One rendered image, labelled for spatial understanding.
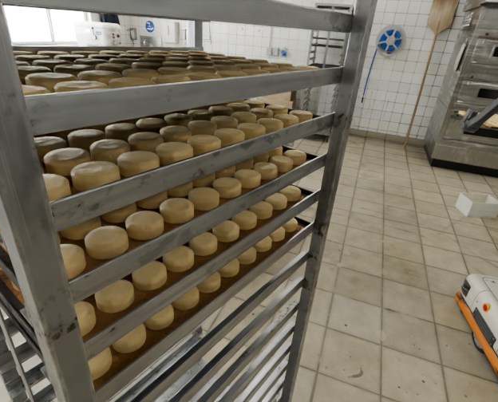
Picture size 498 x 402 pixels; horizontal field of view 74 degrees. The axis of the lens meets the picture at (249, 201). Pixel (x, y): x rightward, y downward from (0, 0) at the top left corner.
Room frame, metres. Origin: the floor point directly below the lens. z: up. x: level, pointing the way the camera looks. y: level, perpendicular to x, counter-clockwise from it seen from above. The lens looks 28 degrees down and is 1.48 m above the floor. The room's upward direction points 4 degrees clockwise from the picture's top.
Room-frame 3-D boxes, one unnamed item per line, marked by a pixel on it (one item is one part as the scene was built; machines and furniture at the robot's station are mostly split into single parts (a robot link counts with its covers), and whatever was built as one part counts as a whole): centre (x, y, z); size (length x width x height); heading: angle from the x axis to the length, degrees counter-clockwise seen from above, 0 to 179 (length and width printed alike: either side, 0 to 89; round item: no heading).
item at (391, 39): (5.34, -1.84, 1.10); 0.41 x 0.17 x 1.10; 72
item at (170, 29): (6.51, 2.00, 0.93); 0.99 x 0.38 x 1.09; 72
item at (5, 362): (0.71, 0.34, 0.78); 0.64 x 0.03 x 0.03; 144
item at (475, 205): (2.95, -2.26, 0.08); 0.30 x 0.22 x 0.16; 92
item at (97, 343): (0.48, 0.02, 1.14); 0.64 x 0.03 x 0.03; 144
